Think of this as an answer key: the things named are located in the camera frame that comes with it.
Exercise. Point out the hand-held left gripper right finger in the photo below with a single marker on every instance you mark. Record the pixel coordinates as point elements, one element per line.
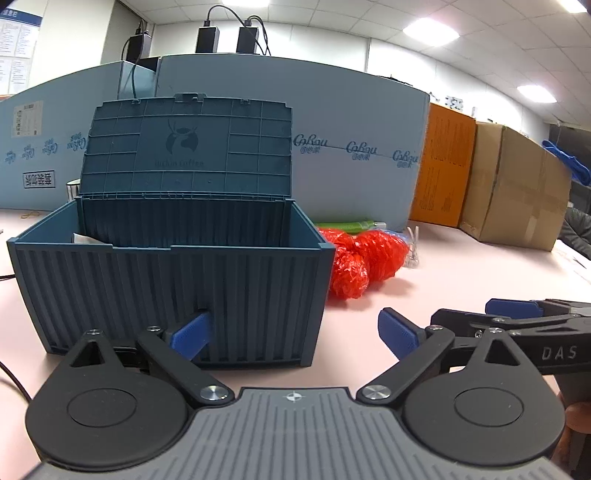
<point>401,332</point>

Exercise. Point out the blue foam board partition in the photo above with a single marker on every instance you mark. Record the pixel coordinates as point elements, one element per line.
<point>351,115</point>

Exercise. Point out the wall notice poster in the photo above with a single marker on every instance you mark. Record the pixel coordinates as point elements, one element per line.
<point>18,50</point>

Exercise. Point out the black power adapter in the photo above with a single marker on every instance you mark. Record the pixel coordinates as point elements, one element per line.
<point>248,40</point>
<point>137,46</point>
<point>207,39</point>

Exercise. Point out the person's right hand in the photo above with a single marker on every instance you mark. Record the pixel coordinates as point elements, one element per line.
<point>579,438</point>

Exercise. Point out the dark blue storage box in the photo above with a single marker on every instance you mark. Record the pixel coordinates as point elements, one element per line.
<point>184,277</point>

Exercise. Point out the yellow rubber band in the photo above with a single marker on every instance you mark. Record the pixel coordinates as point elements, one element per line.
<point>28,213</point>

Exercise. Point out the brown cardboard box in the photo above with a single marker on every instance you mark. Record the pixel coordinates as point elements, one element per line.
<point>517,189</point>

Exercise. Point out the orange cardboard box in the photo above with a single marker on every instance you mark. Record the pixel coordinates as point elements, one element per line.
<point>443,170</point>

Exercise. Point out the large grey-blue cardboard box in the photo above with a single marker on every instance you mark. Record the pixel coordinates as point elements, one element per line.
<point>46,175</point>

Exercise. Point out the ceiling light panel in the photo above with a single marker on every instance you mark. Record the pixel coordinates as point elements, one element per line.
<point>536,92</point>
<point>579,4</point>
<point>431,32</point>

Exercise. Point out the blue cloth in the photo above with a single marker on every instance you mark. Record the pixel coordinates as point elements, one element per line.
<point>572,161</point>

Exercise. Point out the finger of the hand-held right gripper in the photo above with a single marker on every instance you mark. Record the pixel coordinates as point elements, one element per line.
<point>512,308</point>
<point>461,319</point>

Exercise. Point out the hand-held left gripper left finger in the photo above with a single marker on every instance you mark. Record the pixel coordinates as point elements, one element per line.
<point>189,337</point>

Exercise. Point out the green tube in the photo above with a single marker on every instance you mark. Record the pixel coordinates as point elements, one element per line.
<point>346,226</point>

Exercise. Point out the red plastic bag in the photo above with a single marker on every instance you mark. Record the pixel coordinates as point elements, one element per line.
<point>364,258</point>

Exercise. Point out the white cup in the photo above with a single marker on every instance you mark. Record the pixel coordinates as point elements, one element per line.
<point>73,189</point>

